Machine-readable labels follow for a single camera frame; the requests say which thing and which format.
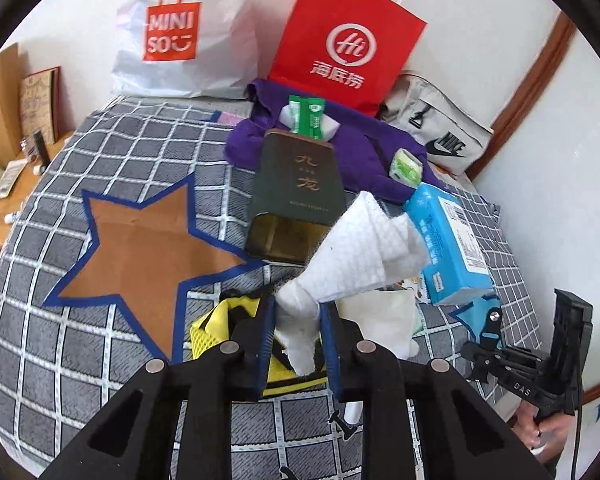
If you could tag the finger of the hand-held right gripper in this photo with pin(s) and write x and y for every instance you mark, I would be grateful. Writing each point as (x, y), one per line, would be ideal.
(485, 360)
(491, 332)

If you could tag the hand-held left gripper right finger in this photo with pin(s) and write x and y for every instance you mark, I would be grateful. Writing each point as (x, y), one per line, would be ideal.
(330, 350)

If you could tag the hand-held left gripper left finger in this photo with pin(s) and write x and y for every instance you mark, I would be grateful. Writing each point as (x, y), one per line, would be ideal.
(266, 345)

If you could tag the yellow black mesh cloth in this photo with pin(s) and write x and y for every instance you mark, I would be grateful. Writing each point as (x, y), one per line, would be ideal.
(215, 325)

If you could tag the white plain cloth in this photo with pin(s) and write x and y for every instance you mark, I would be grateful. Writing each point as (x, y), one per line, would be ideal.
(380, 320)

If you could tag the sticker card packet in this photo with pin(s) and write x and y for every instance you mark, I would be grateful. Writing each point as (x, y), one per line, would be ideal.
(414, 287)

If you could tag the white textured wipe cloth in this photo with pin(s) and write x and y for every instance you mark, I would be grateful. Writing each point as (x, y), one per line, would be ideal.
(360, 250)

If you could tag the light green tissue packet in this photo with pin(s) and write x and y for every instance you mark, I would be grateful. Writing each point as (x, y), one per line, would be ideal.
(405, 166)

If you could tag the purple fabric storage bin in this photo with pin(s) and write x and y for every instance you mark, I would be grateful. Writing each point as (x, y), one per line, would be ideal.
(365, 145)

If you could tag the white sponge block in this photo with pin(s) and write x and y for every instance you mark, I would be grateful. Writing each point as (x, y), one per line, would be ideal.
(332, 127)

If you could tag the dark green wipes packet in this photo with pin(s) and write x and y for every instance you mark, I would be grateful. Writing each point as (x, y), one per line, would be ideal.
(312, 115)

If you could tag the person's right hand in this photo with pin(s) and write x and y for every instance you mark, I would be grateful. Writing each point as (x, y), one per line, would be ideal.
(550, 425)

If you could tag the blue star patch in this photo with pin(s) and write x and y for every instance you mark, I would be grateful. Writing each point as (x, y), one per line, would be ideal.
(467, 316)

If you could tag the blue tissue pack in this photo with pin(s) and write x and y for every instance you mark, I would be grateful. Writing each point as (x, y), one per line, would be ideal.
(445, 240)

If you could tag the brown star patch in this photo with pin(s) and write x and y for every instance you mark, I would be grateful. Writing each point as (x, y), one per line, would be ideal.
(140, 260)

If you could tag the dark tea tin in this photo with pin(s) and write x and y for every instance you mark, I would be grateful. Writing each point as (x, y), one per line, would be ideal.
(295, 195)

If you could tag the grey checked tablecloth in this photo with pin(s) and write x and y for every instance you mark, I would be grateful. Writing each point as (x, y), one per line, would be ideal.
(80, 360)

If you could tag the grey waist bag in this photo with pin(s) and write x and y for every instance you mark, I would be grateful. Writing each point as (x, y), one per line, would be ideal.
(430, 110)

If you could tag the small white tube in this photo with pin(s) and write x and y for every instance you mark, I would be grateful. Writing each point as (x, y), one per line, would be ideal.
(10, 217)

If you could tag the wooden nightstand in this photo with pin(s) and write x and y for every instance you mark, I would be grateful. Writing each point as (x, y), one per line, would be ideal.
(5, 225)

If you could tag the small dark bottle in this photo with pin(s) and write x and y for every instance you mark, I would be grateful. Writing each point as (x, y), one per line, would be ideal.
(40, 146)

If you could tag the white flat tube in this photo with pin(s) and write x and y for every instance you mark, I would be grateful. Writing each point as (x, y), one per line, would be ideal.
(7, 180)

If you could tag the white plastic shopping bag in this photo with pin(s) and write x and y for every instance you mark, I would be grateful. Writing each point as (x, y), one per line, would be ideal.
(215, 35)

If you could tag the red paper bag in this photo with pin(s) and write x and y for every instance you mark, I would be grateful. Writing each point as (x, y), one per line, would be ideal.
(305, 20)

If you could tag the brown patterned book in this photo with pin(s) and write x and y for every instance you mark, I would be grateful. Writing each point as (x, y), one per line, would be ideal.
(40, 105)

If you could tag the wooden bed headboard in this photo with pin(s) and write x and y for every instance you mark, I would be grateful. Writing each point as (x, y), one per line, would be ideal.
(0, 100)

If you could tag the brown wooden door frame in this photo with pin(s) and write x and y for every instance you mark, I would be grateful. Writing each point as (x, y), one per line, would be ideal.
(530, 90)

